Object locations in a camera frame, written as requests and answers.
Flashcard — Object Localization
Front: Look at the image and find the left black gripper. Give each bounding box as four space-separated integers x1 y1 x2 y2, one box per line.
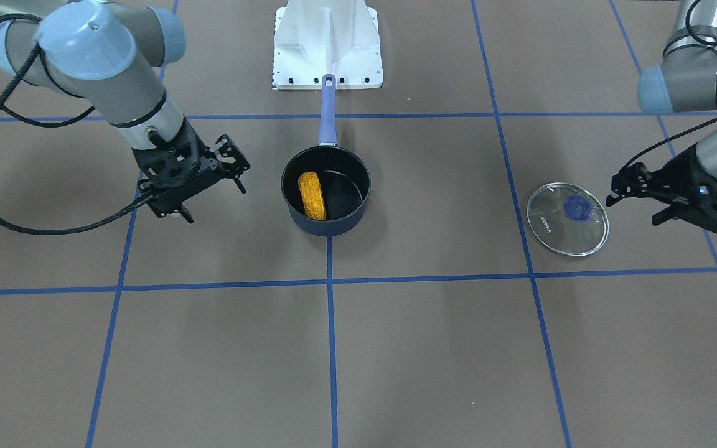
605 146 717 233

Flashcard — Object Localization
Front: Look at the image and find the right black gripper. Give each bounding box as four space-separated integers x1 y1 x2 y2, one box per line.
132 119 251 224

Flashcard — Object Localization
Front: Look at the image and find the glass pot lid blue knob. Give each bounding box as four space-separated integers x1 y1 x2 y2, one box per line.
527 182 609 257

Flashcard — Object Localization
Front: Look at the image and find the yellow corn cob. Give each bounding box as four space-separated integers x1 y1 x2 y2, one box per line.
297 171 327 221

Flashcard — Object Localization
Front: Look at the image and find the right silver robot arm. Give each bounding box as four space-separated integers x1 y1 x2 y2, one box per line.
0 1 250 235

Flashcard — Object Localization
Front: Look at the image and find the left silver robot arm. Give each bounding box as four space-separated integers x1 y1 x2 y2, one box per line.
606 1 717 233

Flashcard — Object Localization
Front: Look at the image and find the dark blue pot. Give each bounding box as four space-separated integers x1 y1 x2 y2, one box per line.
281 74 371 237

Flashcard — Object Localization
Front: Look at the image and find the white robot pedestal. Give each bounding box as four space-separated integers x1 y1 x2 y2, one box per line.
271 1 385 90

